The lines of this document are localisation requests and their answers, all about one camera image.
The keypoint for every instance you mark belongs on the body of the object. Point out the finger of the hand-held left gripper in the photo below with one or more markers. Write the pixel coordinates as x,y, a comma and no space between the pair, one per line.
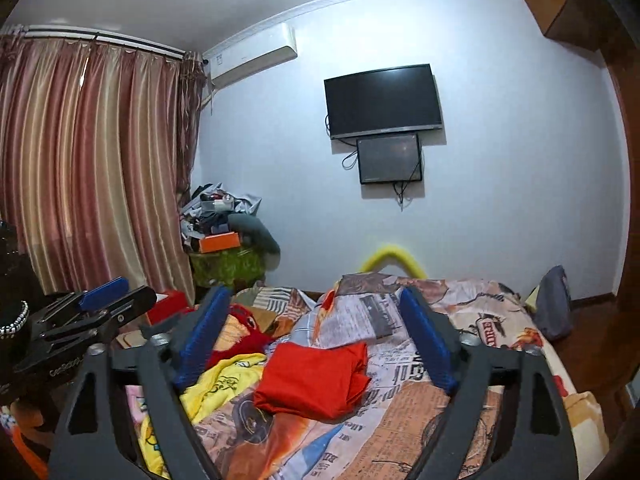
102,292
130,305

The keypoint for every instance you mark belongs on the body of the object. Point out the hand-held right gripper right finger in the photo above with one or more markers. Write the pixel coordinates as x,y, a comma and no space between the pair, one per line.
430,340

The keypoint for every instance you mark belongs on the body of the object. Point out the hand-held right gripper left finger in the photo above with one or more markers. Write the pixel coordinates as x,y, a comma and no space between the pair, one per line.
200,340

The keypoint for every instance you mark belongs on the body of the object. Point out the red garment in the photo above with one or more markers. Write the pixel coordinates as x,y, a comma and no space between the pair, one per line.
310,380

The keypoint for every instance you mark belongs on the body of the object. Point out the cardboard piece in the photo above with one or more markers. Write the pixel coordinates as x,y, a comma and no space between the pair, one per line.
132,340

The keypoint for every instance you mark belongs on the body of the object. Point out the red box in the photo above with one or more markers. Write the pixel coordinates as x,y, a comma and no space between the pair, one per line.
167,305

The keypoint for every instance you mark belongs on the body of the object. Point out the yellow shirt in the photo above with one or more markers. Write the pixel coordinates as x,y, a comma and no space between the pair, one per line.
225,380

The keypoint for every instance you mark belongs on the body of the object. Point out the red plush toy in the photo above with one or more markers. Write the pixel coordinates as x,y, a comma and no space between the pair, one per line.
250,342

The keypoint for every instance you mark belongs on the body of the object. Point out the green cloth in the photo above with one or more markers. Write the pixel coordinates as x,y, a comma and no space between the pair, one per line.
225,270

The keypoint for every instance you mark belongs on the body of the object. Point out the black beaded cloth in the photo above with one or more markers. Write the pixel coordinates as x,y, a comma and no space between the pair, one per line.
12,270

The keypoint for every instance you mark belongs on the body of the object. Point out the yellow foam tube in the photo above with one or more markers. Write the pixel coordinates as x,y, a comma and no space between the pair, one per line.
390,250

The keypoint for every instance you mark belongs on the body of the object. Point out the orange box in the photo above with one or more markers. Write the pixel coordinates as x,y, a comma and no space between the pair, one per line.
220,241

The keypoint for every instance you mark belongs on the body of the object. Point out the printed blanket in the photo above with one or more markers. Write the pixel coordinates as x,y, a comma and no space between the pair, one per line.
390,440

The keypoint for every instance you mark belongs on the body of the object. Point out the pile of clutter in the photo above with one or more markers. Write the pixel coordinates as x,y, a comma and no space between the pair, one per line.
210,210

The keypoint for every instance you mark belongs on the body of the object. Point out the striped pink curtain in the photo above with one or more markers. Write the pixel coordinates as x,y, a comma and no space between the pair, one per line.
100,160

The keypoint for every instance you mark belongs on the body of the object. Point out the white air conditioner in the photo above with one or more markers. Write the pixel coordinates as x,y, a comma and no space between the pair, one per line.
250,60

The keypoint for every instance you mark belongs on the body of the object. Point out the small wall monitor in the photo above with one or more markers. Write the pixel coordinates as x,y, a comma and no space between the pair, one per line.
390,157

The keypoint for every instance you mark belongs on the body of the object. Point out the wall television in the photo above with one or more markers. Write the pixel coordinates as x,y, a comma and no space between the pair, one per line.
382,100

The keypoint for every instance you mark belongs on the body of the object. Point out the curtain rail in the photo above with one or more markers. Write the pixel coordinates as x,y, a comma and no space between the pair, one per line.
125,42

